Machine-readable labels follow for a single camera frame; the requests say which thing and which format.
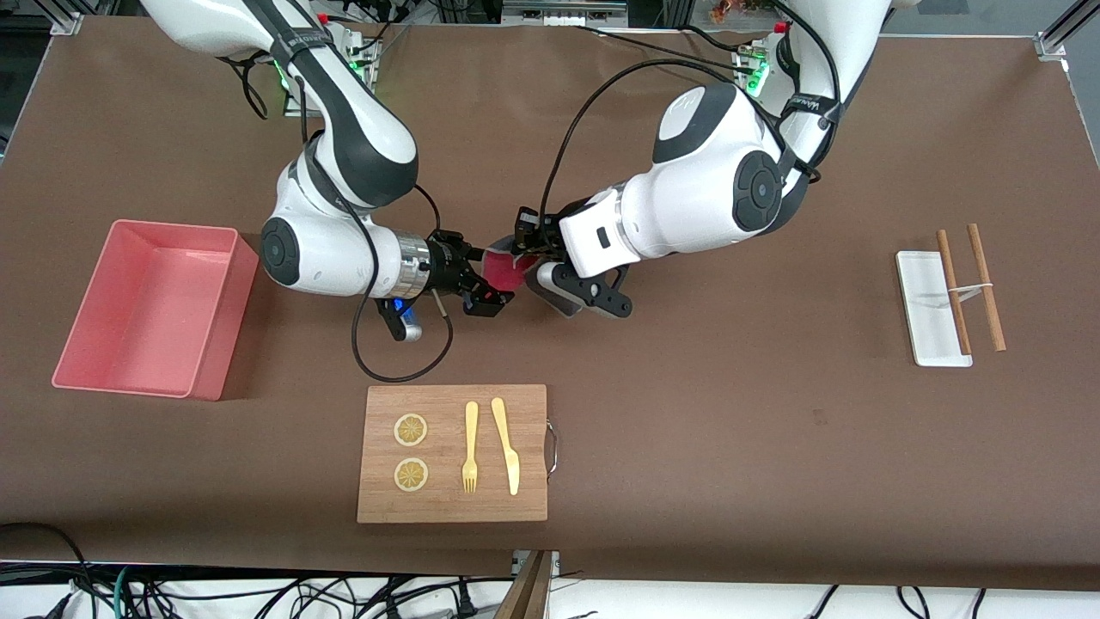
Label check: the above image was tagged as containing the pink and grey cloth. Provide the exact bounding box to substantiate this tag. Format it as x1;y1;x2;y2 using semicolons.
481;243;544;295

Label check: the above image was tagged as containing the pink plastic bin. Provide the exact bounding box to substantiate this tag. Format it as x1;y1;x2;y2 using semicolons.
51;219;260;402

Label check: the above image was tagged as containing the black table cable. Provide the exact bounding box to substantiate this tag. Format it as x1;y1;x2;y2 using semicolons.
574;24;757;74

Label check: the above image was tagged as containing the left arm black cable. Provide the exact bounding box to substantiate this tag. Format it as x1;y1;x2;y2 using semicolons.
540;0;847;233

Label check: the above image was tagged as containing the yellow knife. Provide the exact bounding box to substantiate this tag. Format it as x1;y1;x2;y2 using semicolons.
491;396;521;497

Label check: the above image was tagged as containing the wooden cutting board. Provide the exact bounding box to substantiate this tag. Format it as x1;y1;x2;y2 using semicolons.
357;384;548;524

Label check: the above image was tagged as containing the grey equipment box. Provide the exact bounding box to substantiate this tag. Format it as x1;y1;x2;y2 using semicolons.
501;0;630;28

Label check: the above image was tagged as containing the white metal bracket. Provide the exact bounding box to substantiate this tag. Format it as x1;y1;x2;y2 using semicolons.
513;550;561;579

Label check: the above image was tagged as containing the yellow fork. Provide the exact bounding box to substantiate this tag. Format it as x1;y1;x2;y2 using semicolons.
461;401;480;494

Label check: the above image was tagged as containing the brown wooden plank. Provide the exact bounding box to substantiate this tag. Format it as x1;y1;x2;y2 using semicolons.
494;550;553;619

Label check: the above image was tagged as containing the black looped floor cable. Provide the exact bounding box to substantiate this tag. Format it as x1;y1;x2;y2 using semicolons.
0;522;91;619

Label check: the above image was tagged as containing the white rectangular tray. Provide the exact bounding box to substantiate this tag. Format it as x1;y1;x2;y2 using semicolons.
895;250;975;369

